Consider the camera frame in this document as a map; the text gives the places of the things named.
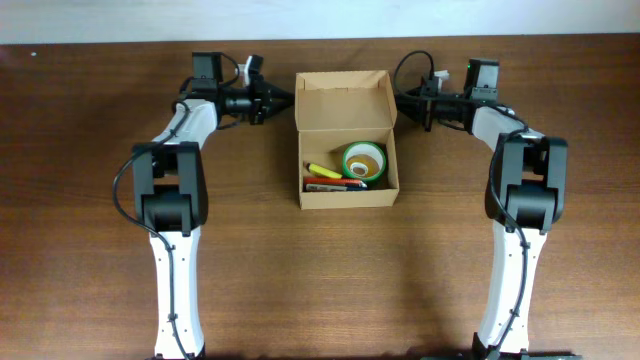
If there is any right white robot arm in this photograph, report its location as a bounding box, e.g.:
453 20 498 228
394 58 568 359

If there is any blue whiteboard marker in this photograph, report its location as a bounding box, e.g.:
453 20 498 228
346 184 368 191

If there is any orange utility knife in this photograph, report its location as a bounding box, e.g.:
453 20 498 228
303 177 367 188

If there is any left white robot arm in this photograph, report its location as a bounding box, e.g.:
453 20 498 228
128 52 294 359

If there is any yellow highlighter marker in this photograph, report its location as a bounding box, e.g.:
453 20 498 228
304 163 343 179

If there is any brown cardboard box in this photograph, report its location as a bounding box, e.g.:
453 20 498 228
295 70 400 210

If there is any green tape roll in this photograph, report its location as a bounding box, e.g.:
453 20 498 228
342 142 387 183

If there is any small yellow tape roll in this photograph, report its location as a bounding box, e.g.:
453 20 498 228
346 154 382 179

